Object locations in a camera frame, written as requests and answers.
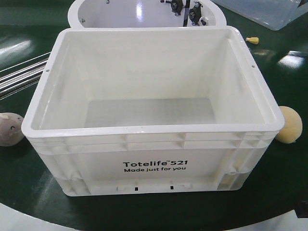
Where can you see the clear plastic bin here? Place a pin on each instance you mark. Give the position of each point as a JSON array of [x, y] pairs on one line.
[[272, 14]]

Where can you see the pinkish grey plush ball toy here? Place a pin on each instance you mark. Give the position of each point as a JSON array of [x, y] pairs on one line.
[[10, 129]]

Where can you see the white plastic tote box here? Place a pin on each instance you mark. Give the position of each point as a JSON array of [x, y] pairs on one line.
[[150, 110]]

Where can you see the small yellow bulb object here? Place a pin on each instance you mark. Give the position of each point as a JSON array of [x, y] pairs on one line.
[[253, 40]]

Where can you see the yellow plush ball toy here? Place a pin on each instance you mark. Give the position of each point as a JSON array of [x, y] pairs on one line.
[[293, 126]]

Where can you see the metal rods bundle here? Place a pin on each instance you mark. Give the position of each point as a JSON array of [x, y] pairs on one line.
[[20, 76]]

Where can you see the white round hub housing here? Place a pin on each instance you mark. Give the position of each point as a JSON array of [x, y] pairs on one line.
[[144, 13]]

